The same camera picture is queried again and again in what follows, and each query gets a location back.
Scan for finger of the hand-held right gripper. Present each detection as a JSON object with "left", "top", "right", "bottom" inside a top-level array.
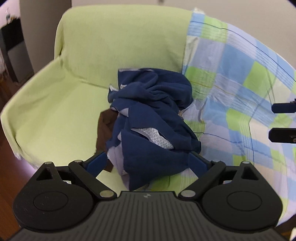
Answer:
[
  {"left": 268, "top": 127, "right": 296, "bottom": 144},
  {"left": 271, "top": 98, "right": 296, "bottom": 114}
]

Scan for navy blue garment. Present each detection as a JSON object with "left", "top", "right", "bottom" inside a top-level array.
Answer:
[{"left": 107, "top": 68, "right": 202, "bottom": 192}]

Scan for sofa with green cover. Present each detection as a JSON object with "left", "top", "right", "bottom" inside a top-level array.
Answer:
[{"left": 0, "top": 5, "right": 197, "bottom": 193}]

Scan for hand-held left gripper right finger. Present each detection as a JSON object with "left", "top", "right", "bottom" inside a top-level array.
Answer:
[{"left": 177, "top": 152, "right": 266, "bottom": 200}]

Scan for dark cabinet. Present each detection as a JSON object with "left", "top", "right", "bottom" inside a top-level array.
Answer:
[{"left": 0, "top": 17, "right": 35, "bottom": 83}]

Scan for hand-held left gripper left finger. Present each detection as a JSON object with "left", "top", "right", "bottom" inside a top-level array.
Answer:
[{"left": 30, "top": 151, "right": 117, "bottom": 200}]

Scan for brown garment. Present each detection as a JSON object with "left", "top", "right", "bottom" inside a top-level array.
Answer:
[{"left": 95, "top": 109, "right": 121, "bottom": 173}]

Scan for grey white patterned garment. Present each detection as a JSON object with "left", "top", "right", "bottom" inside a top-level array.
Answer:
[{"left": 131, "top": 127, "right": 174, "bottom": 150}]

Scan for plaid bed sheet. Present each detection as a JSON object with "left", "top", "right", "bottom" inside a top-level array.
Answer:
[{"left": 129, "top": 7, "right": 296, "bottom": 232}]

